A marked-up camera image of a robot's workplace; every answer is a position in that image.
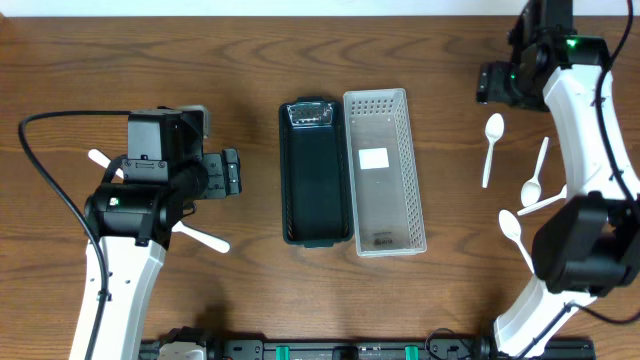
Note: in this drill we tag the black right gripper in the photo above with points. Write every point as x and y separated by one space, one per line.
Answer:
484 82

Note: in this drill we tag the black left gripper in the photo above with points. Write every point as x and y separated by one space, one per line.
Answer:
216 175

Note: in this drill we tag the white plastic spoon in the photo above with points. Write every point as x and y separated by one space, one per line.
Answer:
511 229
543 203
494 130
531 189

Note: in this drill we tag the clear perforated plastic basket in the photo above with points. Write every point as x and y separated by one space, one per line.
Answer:
386 202

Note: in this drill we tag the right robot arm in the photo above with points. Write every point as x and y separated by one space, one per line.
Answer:
591 245

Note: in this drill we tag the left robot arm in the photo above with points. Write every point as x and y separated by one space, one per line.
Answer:
138 205

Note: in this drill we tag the wooden fork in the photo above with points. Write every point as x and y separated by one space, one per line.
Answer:
213 242
101 159

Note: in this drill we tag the black perforated plastic basket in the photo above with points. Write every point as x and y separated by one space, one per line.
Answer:
317 207

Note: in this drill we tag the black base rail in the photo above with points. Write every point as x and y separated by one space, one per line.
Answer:
190 344

